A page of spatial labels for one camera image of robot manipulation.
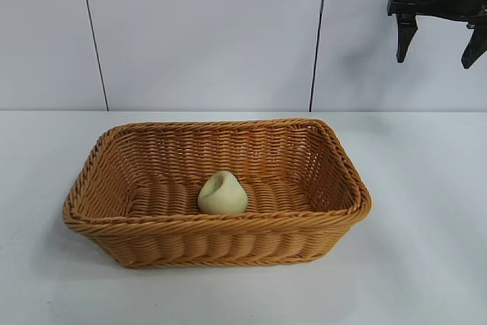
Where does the brown woven wicker basket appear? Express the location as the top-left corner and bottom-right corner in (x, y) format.
(62, 118), (373, 268)

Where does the pale yellow egg yolk pastry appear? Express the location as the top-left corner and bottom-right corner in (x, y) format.
(196, 170), (249, 215)

